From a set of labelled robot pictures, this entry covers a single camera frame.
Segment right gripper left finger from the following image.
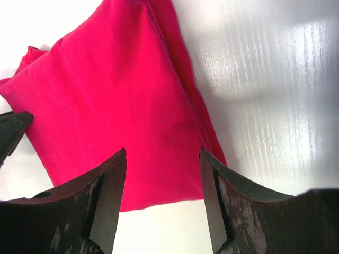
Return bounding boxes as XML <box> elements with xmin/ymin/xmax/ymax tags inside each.
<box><xmin>1</xmin><ymin>149</ymin><xmax>127</xmax><ymax>253</ymax></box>

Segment magenta t shirt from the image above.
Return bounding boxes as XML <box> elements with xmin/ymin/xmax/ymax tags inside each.
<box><xmin>1</xmin><ymin>1</ymin><xmax>225</xmax><ymax>212</ymax></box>

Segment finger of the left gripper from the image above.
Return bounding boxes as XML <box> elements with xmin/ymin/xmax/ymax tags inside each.
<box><xmin>0</xmin><ymin>111</ymin><xmax>33</xmax><ymax>166</ymax></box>

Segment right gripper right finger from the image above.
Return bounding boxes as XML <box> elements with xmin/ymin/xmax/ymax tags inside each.
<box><xmin>199</xmin><ymin>149</ymin><xmax>338</xmax><ymax>253</ymax></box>

